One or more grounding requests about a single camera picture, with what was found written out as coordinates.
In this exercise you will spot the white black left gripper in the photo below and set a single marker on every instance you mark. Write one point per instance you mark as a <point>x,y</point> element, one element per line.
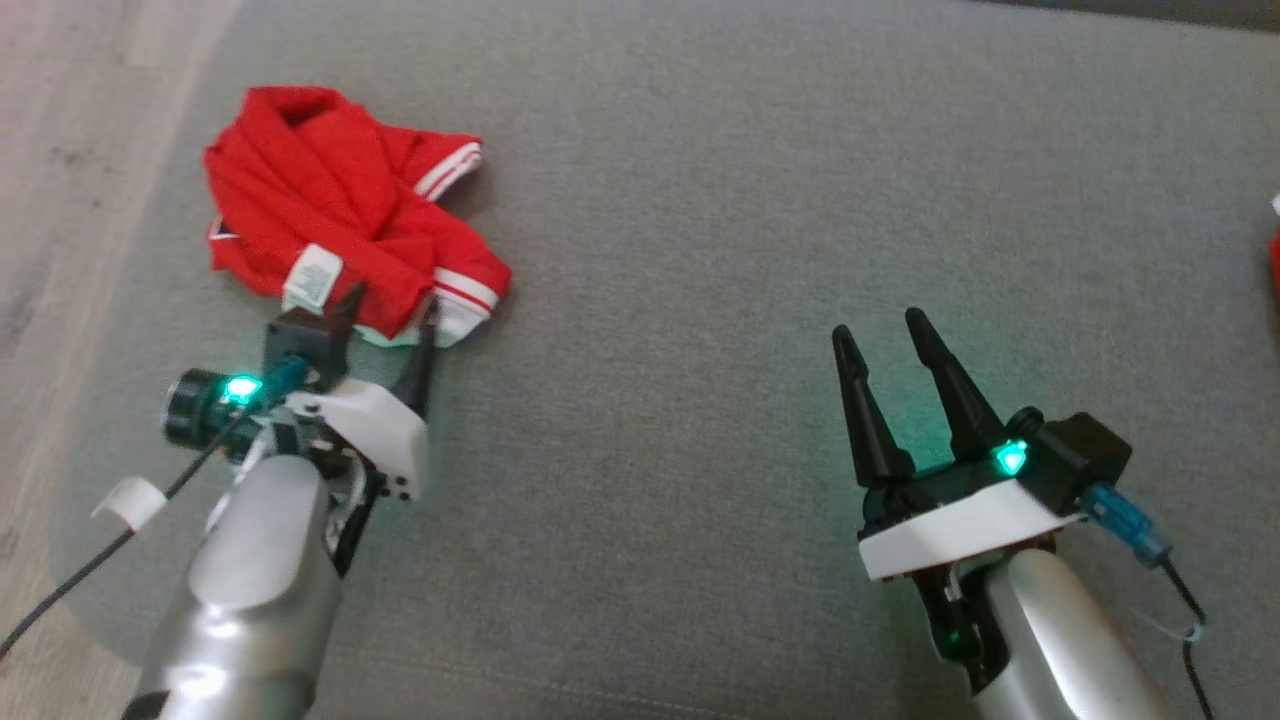
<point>385,430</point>

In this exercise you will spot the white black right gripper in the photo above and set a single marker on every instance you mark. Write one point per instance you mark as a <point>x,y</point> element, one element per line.
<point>960,525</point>

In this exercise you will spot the red white baseball jersey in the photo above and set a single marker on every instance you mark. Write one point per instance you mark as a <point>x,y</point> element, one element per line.
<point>330,190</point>

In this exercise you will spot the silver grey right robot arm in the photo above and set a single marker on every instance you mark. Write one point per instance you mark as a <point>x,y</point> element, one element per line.
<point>1060,640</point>

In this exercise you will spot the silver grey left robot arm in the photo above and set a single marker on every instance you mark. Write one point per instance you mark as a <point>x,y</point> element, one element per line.
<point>250,600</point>

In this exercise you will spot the grey fabric sofa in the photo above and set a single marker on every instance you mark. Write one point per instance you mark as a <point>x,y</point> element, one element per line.
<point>650,300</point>

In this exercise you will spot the red white folded jersey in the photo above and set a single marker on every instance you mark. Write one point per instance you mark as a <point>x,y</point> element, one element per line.
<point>1276,260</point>

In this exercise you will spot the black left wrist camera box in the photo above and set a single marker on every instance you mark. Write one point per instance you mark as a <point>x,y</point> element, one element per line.
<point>305,340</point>

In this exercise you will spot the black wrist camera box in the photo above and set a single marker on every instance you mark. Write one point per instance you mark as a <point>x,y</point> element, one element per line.
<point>1080,455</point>
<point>305,340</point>

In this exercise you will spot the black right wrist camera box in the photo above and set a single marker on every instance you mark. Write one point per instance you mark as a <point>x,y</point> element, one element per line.
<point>1080,455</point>

